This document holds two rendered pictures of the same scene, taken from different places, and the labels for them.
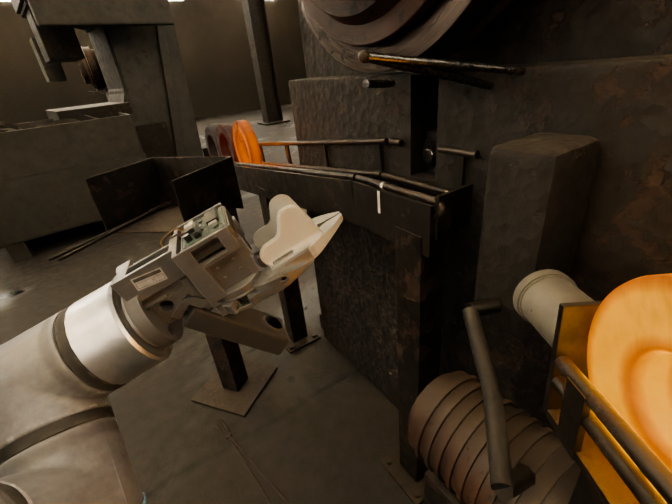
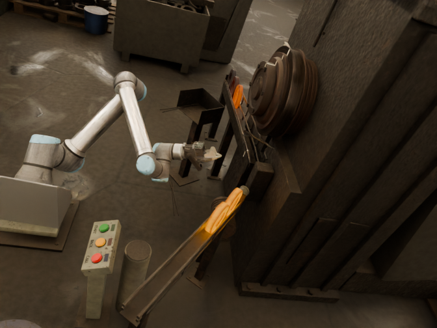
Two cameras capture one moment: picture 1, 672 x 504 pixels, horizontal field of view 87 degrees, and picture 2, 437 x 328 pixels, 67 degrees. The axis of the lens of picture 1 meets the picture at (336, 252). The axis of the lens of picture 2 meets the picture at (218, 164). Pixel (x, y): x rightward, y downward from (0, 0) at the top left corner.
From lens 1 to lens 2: 145 cm
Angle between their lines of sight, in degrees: 16
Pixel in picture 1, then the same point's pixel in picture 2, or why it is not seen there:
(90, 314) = (177, 148)
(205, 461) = (162, 189)
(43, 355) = (168, 150)
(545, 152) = (258, 168)
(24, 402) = (163, 154)
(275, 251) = (207, 155)
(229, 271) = (198, 153)
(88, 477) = (166, 168)
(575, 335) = not seen: hidden behind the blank
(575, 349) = not seen: hidden behind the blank
